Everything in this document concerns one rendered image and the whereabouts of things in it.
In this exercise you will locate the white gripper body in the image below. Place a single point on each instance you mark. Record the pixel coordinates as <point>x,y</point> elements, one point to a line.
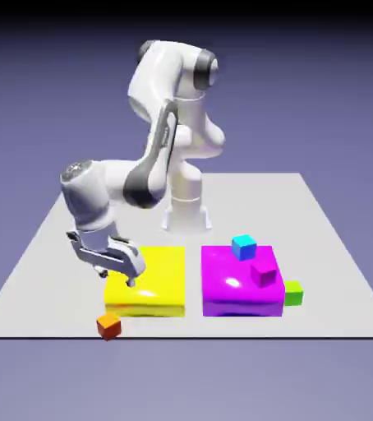
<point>120,258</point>

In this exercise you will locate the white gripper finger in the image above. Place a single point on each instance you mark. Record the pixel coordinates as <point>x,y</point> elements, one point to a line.
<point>131,282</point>
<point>101,271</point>

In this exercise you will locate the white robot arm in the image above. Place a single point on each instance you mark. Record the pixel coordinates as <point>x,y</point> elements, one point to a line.
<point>160,98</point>

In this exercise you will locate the small orange cube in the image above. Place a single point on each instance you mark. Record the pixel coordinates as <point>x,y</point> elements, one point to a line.
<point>108,326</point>

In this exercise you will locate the small cyan cube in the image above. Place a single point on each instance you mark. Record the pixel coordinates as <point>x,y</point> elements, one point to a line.
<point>244,247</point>

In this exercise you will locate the small magenta cube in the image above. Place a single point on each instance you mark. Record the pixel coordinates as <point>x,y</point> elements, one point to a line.
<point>263,274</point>

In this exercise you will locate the small green cube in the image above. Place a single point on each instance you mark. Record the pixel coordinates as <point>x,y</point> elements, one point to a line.
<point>293,293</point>

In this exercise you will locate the large yellow box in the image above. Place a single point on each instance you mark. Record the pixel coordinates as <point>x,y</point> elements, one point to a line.
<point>160,279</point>

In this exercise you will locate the large magenta box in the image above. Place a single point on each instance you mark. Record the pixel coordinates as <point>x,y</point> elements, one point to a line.
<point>232,283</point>

